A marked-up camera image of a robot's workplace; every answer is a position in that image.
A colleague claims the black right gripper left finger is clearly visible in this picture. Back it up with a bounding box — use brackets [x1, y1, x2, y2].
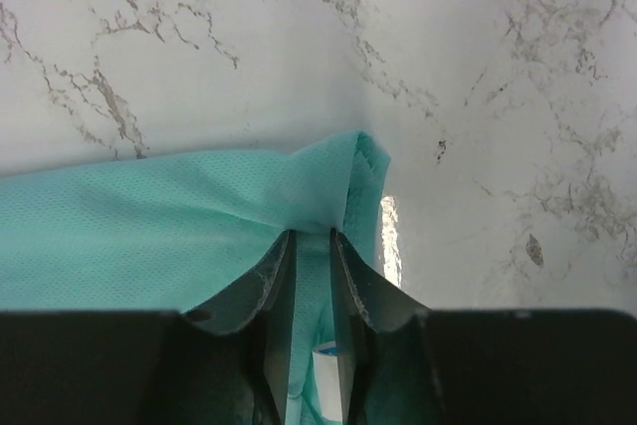
[1, 231, 297, 424]

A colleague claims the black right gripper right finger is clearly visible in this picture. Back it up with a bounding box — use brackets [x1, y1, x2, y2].
[330, 231, 636, 424]

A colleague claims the teal t shirt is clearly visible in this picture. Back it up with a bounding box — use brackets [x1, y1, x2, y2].
[1, 131, 390, 424]

